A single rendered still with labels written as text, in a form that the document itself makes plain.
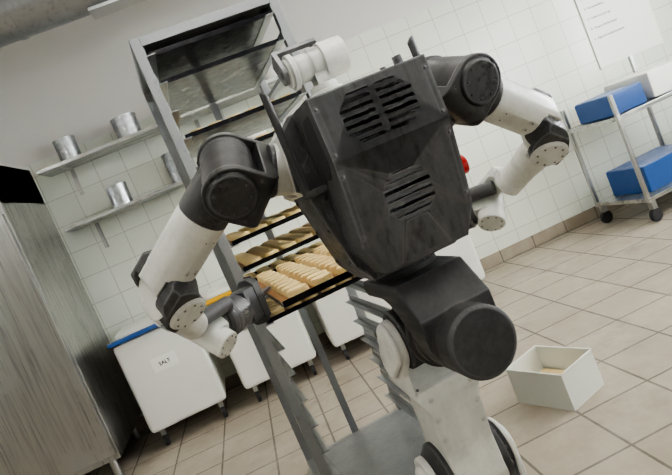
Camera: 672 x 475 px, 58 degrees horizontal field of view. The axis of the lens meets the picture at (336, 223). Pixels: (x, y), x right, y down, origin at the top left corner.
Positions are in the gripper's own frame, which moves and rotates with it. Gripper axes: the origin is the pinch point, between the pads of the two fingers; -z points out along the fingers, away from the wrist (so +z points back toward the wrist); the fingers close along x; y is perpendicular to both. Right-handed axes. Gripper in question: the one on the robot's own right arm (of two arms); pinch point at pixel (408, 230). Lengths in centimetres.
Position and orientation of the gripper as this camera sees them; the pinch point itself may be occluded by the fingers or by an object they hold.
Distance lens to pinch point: 161.2
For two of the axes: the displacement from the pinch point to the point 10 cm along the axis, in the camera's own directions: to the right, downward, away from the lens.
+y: -4.5, 2.8, -8.5
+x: -3.9, -9.2, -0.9
